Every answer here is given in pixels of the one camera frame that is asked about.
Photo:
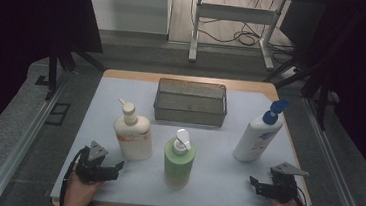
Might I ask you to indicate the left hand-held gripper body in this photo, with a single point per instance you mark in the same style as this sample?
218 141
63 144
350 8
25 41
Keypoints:
93 168

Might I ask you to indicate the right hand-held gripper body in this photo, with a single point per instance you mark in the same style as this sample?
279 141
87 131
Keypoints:
284 187

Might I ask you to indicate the cream pump bottle orange label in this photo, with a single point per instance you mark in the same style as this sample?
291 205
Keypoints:
134 135

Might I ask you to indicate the white bottle blue pump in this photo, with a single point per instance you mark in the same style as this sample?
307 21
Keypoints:
258 139

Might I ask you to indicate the green pump bottle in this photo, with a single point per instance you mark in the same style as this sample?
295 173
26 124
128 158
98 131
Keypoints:
178 164

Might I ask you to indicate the metal mesh basket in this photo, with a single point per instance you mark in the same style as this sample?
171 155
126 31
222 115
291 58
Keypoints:
191 102

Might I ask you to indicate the person's left hand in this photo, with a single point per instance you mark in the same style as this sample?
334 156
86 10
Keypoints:
79 192

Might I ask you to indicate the light blue mat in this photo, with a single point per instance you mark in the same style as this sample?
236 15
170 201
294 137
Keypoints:
214 182

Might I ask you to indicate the black metal stand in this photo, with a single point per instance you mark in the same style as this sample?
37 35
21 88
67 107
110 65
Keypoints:
321 101
52 71

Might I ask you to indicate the white power strip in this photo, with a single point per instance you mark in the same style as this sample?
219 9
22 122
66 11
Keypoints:
289 72

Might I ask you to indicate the white cabinet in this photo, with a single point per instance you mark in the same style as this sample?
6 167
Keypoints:
129 6

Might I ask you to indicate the aluminium rail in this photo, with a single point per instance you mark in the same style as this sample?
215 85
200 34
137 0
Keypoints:
333 163
24 139

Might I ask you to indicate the white desk frame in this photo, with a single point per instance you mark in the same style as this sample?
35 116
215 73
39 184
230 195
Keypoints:
234 13

